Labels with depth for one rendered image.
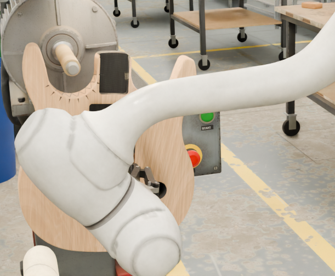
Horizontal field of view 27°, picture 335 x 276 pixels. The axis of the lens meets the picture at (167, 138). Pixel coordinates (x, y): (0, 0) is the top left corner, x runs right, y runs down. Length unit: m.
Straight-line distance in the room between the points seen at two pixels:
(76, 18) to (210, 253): 1.97
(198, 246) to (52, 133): 2.46
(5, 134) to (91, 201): 3.38
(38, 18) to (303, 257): 2.08
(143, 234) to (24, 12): 0.69
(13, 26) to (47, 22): 0.07
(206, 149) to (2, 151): 2.82
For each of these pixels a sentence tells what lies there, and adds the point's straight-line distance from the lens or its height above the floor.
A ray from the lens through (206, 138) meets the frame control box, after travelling 1.60.
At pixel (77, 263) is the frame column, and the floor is 0.66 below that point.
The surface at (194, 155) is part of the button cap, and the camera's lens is 1.58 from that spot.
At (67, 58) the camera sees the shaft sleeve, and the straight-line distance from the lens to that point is 1.30.
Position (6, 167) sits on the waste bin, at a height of 0.08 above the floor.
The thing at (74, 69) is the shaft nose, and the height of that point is 1.25.
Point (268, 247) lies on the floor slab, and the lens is 3.33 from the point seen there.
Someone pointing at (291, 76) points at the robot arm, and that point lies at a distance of 1.00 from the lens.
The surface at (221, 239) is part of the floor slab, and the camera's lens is 3.41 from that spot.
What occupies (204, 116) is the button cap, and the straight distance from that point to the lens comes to 1.58.
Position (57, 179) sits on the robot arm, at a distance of 0.94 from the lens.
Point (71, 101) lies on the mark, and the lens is 1.30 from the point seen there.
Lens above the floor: 1.50
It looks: 18 degrees down
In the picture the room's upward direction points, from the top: 3 degrees counter-clockwise
